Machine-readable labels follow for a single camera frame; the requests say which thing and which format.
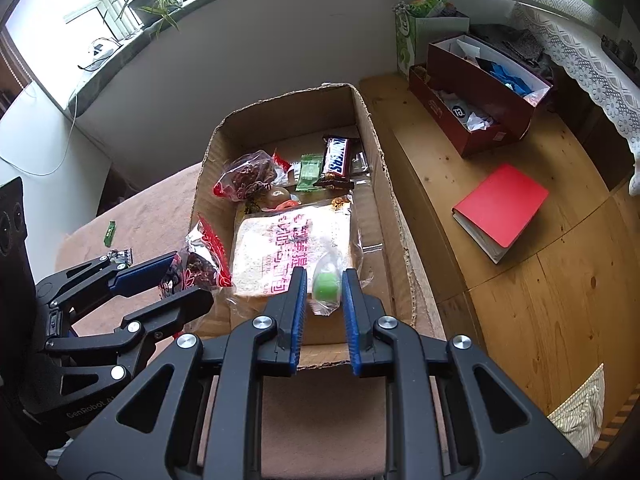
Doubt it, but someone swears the green paper bag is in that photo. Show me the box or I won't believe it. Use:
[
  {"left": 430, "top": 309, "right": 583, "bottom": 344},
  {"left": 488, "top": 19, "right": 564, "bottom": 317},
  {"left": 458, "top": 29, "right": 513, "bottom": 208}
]
[{"left": 395, "top": 0, "right": 471, "bottom": 78}]

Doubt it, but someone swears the white window frame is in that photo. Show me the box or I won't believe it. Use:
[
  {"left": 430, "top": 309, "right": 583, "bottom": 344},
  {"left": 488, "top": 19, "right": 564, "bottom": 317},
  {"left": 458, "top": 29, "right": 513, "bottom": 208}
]
[{"left": 0, "top": 0, "right": 151, "bottom": 111}]

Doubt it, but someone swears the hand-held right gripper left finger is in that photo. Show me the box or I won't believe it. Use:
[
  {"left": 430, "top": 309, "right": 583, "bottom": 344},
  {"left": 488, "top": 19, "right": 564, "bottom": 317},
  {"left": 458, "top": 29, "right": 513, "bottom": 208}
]
[{"left": 57, "top": 266, "right": 308, "bottom": 480}]

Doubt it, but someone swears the dark figurine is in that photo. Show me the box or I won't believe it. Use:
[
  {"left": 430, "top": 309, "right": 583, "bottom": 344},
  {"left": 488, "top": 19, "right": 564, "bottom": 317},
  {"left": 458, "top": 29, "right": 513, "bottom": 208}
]
[{"left": 600, "top": 34, "right": 633, "bottom": 63}]

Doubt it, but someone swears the red notebook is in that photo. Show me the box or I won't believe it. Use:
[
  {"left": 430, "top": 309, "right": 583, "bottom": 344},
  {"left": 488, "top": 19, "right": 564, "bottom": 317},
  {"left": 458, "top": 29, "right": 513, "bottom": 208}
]
[{"left": 451, "top": 162, "right": 551, "bottom": 265}]

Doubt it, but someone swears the striped cloth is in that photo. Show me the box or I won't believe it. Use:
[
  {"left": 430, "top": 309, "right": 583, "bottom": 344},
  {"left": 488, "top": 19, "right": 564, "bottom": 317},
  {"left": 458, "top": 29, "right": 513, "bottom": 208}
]
[{"left": 547, "top": 362, "right": 607, "bottom": 459}]

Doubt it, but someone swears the dark red box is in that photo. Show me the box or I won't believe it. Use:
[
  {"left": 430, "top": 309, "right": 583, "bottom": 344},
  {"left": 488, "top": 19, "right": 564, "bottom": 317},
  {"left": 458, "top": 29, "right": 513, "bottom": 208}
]
[{"left": 426, "top": 35, "right": 555, "bottom": 142}]

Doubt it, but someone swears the white lace tablecloth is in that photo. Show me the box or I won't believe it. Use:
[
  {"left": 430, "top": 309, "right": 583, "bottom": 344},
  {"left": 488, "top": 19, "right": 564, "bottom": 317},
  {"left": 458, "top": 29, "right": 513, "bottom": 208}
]
[{"left": 510, "top": 2, "right": 640, "bottom": 196}]

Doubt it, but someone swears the sliced bread packet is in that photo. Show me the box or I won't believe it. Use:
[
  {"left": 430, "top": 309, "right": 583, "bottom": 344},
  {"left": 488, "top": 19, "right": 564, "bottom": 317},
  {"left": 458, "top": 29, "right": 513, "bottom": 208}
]
[{"left": 231, "top": 200, "right": 373, "bottom": 306}]

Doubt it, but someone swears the green candy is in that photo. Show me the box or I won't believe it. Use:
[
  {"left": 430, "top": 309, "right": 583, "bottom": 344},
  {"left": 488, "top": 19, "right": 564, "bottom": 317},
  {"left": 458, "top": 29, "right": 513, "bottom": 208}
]
[{"left": 307, "top": 252, "right": 351, "bottom": 317}]

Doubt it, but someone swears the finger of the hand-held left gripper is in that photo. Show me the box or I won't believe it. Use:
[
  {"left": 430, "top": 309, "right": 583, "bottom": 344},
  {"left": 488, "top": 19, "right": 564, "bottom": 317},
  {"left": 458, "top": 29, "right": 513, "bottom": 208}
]
[
  {"left": 46, "top": 287, "right": 216, "bottom": 397},
  {"left": 35, "top": 251, "right": 179, "bottom": 312}
]

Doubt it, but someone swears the green snack packet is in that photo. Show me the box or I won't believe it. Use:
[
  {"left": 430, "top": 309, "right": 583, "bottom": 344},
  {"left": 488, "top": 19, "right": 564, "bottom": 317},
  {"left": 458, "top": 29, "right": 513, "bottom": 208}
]
[{"left": 295, "top": 153, "right": 325, "bottom": 193}]

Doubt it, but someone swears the cardboard box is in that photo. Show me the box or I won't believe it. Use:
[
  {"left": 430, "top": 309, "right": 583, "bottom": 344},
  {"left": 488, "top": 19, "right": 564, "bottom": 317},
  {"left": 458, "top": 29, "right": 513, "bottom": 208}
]
[{"left": 187, "top": 82, "right": 448, "bottom": 371}]

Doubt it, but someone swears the dark patterned cloth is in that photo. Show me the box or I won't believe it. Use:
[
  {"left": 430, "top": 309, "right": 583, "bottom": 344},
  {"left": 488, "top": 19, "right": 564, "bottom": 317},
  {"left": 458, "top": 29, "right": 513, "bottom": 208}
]
[{"left": 472, "top": 24, "right": 546, "bottom": 61}]

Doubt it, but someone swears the white cable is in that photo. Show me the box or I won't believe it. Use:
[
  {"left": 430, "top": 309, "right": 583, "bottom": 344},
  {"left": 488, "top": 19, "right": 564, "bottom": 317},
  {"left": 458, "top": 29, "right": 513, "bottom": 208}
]
[{"left": 0, "top": 82, "right": 81, "bottom": 177}]

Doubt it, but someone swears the blue plastic bag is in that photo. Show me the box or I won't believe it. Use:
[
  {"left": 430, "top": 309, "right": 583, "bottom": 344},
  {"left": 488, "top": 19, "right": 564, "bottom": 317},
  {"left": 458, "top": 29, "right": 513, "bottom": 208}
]
[{"left": 487, "top": 62, "right": 533, "bottom": 96}]

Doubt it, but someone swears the pink blanket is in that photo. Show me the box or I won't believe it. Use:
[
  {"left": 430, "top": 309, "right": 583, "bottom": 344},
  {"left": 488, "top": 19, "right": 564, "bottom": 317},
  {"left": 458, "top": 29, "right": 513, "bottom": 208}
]
[{"left": 54, "top": 162, "right": 451, "bottom": 480}]

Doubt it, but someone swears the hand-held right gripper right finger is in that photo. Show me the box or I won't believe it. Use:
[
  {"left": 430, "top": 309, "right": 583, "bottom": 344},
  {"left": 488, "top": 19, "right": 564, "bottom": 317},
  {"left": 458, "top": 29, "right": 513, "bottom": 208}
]
[{"left": 341, "top": 268, "right": 586, "bottom": 480}]

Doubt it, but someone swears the brown chocolate bar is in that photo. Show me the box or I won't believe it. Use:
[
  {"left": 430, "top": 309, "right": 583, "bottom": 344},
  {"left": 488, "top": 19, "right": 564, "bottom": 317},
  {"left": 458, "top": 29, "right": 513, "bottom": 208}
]
[{"left": 320, "top": 135, "right": 362, "bottom": 183}]

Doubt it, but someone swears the red dried fruit packet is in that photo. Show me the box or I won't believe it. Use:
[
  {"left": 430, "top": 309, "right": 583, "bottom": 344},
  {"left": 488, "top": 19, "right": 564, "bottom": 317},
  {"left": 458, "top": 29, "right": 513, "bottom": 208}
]
[
  {"left": 159, "top": 215, "right": 235, "bottom": 301},
  {"left": 213, "top": 150, "right": 293, "bottom": 203}
]

